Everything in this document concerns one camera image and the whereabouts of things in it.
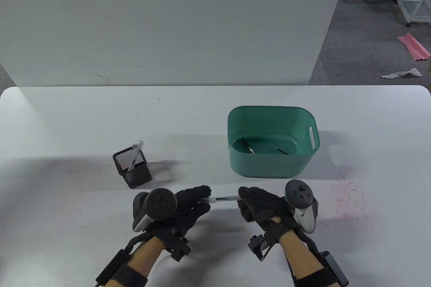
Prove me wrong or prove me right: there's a white partition board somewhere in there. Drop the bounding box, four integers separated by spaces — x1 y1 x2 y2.
0 0 352 86

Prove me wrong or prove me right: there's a black grey left hand controller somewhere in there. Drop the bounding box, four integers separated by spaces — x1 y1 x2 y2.
132 188 178 232

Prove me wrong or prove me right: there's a person's left hand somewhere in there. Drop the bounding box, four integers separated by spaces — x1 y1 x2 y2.
148 185 212 239

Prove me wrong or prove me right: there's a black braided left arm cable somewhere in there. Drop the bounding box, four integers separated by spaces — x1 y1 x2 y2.
125 233 148 254

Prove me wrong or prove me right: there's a black armband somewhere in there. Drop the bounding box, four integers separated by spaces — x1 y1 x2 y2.
113 263 148 287
293 267 337 287

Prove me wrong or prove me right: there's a person's left forearm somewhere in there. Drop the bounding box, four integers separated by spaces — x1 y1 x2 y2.
130 236 162 277

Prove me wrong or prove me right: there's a black right armband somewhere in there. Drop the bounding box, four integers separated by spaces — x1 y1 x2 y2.
293 267 337 287

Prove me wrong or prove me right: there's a pink folded paper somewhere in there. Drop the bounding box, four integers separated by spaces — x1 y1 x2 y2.
397 33 431 61

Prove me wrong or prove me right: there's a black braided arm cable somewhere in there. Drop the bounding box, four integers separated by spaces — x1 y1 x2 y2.
301 230 325 257
125 233 148 254

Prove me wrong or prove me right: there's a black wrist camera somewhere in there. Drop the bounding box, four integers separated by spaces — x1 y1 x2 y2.
248 235 275 261
165 237 192 261

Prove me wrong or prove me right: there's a person's right forearm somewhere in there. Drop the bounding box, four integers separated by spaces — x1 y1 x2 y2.
279 231 324 277

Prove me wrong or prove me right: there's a green plastic bin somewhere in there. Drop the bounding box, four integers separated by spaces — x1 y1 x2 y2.
227 105 320 180

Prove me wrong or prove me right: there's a black grey right hand controller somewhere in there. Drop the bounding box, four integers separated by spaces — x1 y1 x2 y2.
285 179 319 234

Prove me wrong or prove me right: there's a person's right hand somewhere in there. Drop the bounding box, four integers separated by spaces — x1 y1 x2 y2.
238 186 300 234

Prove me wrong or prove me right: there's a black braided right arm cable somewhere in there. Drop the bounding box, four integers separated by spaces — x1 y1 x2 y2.
301 230 325 257

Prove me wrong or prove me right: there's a black left armband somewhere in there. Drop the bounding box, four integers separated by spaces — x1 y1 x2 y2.
113 263 148 287

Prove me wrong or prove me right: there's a white crumpled paper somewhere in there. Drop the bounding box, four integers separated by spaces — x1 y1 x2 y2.
380 68 423 79

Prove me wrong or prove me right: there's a black grey hand controller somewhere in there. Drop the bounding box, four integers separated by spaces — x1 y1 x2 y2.
132 188 178 232
285 179 319 234

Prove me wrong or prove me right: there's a black mesh pen holder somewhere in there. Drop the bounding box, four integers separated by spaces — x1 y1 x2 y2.
113 149 152 189

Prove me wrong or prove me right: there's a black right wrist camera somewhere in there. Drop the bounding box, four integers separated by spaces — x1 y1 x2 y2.
248 235 275 261

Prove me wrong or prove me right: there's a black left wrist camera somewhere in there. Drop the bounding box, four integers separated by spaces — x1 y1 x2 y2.
165 237 192 261

